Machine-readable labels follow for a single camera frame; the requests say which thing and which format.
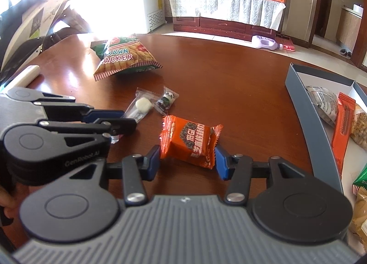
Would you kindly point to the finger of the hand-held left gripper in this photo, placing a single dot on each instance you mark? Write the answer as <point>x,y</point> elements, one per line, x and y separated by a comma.
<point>123,127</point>
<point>103,115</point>

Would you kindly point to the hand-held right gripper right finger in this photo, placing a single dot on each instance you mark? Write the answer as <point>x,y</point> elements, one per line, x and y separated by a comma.
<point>222,163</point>

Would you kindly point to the wooden kitchen cabinet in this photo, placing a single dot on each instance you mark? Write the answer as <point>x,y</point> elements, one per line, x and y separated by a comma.
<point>348,29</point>

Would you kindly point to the small green snack packet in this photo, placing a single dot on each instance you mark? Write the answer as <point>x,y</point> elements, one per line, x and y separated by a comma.
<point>361,180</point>

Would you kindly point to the square orange snack packet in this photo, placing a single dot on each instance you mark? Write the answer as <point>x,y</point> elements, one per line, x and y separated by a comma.
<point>186,140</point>

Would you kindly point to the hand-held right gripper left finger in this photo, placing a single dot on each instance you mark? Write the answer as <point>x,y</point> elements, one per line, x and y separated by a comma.
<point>152,163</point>

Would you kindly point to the printed cardboard board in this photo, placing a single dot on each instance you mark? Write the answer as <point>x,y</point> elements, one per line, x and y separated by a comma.
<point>31,23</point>

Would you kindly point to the silver snack packet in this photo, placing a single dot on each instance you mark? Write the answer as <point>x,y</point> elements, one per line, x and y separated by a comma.
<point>324,103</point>

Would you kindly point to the pink flat object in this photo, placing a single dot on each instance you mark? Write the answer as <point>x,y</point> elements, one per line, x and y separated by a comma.
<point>289,46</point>

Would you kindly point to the wooden TV cabinet with cloth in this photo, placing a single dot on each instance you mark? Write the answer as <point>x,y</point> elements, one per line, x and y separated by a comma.
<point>229,6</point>

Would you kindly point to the dark chair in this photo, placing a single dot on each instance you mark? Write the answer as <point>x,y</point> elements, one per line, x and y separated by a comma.
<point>61,34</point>

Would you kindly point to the white paper roll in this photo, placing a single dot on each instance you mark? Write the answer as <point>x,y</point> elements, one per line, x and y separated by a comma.
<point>23,76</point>

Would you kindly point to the blue-grey cardboard box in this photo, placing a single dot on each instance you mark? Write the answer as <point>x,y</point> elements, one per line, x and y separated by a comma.
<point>304,115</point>

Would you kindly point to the purple plastic bottle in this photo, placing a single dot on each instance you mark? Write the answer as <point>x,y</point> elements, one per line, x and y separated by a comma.
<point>265,42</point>

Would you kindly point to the clear white candy packet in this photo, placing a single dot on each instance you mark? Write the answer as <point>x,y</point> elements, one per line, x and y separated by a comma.
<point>143,105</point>

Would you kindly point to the long orange snack packet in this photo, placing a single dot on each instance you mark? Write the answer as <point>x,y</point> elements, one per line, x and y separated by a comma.
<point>342,129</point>

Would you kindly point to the yellow cake packet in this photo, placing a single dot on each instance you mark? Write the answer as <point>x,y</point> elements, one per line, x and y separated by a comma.
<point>359,218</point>

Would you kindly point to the panda candy packet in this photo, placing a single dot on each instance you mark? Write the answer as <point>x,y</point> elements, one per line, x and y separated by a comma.
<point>166,100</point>

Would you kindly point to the pale yellow snack packet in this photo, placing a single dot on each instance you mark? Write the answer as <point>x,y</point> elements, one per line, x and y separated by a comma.
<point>359,126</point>

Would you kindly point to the large green cracker bag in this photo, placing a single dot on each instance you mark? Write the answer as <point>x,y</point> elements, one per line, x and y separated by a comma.
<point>123,57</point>

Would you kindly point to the person's left hand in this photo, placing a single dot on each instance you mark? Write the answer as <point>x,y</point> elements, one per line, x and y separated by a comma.
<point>8,203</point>

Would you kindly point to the pair of slippers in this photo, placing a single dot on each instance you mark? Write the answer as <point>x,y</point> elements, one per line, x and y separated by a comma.
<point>346,52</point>

